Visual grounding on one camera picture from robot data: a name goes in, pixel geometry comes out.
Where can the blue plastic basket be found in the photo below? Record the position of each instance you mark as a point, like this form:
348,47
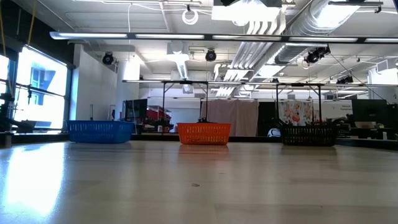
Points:
99,132

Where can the orange plastic basket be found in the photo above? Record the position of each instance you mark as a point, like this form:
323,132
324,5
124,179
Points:
203,133

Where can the pink curtain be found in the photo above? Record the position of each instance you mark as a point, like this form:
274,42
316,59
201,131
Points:
230,112

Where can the black ceiling spotlight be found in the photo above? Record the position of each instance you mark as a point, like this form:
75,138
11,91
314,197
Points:
210,55
344,80
108,58
315,55

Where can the black computer monitor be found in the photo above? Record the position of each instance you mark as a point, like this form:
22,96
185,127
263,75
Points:
368,110
136,109

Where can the white round object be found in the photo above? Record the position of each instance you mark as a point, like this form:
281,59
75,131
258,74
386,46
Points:
274,132

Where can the long ceiling light strip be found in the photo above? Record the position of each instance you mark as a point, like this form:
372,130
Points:
168,36

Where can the floral curtain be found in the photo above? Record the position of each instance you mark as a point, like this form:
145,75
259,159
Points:
295,112

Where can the black plastic basket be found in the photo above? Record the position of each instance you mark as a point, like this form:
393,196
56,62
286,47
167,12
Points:
309,136

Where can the large glass window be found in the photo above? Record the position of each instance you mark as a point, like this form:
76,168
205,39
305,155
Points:
43,93

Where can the black stand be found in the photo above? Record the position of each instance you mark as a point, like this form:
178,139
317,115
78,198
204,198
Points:
6,109

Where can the black metal rack frame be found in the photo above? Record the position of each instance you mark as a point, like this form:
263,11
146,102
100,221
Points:
186,82
298,84

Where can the white ceiling air duct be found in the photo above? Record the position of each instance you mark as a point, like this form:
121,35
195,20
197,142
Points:
182,67

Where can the black metal table frame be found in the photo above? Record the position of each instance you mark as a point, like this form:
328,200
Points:
155,137

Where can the silver ceiling air duct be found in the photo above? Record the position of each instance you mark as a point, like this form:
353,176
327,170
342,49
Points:
311,21

